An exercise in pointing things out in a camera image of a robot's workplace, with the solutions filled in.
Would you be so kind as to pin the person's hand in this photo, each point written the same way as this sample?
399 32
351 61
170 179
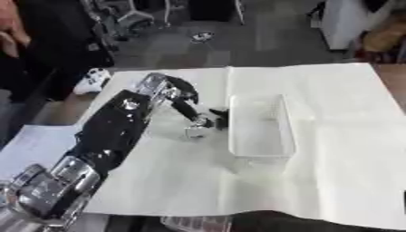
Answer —
9 28

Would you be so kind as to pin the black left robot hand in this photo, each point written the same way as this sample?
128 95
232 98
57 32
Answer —
182 87

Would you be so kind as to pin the small silver object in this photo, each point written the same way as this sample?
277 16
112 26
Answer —
194 132

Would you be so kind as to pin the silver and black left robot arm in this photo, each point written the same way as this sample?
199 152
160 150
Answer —
108 127

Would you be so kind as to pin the white open box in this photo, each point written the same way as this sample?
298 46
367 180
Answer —
261 127

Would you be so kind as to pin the person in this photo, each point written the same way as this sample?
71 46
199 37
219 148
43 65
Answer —
58 36

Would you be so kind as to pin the small black and white object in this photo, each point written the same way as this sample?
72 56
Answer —
202 36

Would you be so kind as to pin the white shoe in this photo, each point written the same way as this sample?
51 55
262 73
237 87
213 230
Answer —
91 81

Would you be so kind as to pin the clear plastic container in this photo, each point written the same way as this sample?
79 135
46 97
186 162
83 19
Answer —
196 224

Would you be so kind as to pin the brown bag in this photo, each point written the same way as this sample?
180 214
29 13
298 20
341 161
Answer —
386 37

